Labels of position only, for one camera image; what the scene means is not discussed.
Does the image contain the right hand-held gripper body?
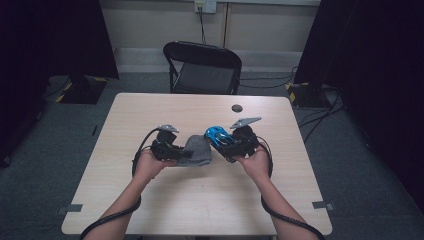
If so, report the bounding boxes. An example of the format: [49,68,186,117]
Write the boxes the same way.
[229,116,263,160]

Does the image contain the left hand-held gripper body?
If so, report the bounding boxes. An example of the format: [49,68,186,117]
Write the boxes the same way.
[150,123,183,162]

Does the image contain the grey terry cloth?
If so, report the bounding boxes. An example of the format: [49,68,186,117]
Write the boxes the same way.
[175,134,214,167]

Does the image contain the blue toy car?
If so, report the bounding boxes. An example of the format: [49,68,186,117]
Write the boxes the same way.
[203,125,236,152]

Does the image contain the person's left hand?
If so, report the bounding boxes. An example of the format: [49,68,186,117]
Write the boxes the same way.
[132,147,178,180]

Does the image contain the person's right hand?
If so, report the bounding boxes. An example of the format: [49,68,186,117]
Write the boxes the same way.
[232,146,272,183]

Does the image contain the black folding chair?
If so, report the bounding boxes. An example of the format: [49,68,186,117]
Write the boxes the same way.
[162,40,243,96]

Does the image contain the yellow black striped stand base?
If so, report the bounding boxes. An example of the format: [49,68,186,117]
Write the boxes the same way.
[285,81,332,109]

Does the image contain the grey tape strip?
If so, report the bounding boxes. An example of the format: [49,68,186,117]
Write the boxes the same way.
[56,203,84,215]
[311,200,335,211]

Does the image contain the dark curtain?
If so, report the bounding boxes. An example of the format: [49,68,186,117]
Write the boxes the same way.
[294,0,424,216]
[0,0,120,168]

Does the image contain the black floor cables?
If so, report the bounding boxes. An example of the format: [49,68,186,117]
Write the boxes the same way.
[239,65,346,145]

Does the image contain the dark stand base plate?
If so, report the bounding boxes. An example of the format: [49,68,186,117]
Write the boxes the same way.
[59,75,109,105]

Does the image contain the thin wall conduit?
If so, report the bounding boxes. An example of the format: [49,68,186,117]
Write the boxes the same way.
[222,2,232,48]

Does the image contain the black wall socket cable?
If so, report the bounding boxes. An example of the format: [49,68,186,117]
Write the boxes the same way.
[198,7,207,45]

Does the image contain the white wall socket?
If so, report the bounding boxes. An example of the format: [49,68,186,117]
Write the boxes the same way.
[194,0,218,14]

